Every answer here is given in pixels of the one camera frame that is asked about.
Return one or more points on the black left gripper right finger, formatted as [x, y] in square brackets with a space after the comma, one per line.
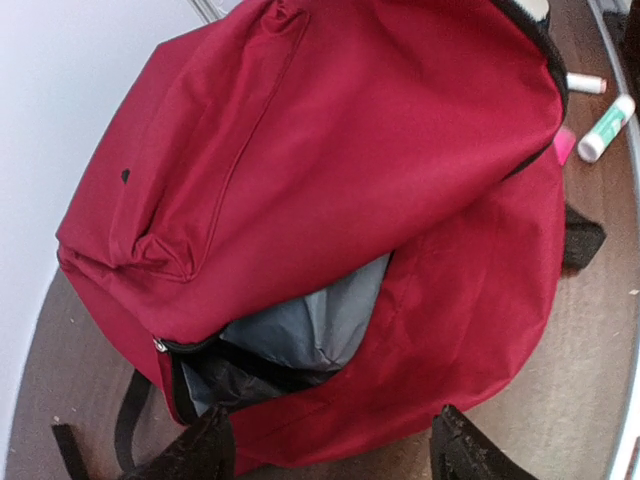
[459, 450]

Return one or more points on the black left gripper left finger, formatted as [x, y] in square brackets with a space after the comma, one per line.
[205, 450]

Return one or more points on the red student backpack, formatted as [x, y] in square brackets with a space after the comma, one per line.
[329, 218]

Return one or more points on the pink white pen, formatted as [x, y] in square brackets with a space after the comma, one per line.
[589, 84]

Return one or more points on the pink black highlighter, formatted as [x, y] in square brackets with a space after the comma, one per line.
[563, 144]

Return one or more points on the green white glue stick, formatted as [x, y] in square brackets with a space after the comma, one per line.
[593, 144]

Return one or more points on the white dark bowl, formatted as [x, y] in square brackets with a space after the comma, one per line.
[539, 10]

